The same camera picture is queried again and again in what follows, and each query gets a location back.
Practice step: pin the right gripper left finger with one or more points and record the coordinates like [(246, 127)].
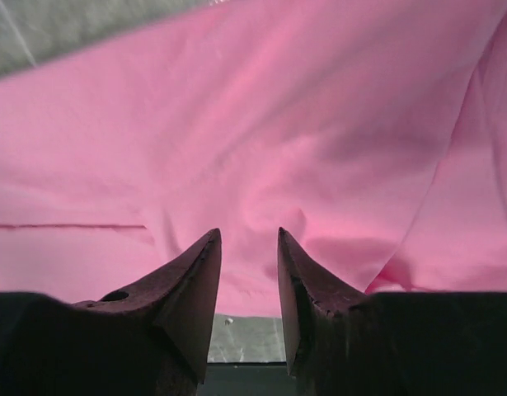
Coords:
[(150, 337)]

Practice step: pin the pink t shirt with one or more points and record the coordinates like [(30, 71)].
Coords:
[(375, 132)]

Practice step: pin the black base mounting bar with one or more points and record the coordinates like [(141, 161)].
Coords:
[(247, 379)]

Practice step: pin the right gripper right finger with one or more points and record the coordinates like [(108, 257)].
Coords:
[(339, 341)]

